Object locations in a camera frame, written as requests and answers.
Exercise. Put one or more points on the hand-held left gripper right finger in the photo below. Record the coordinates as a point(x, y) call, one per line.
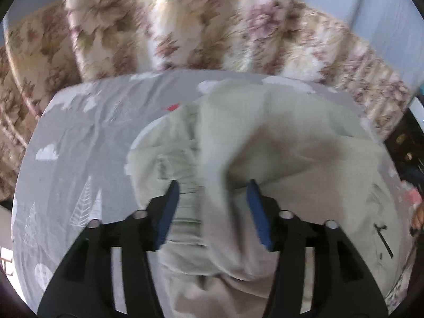
point(260, 215)

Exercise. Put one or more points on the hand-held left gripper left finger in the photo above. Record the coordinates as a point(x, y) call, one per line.
point(167, 212)

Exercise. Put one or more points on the beige hooded jacket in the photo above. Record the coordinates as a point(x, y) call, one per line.
point(281, 139)

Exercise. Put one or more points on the person's right hand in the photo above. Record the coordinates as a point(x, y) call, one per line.
point(419, 217)

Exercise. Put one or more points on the grey printed bed sheet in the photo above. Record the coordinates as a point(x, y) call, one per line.
point(82, 132)

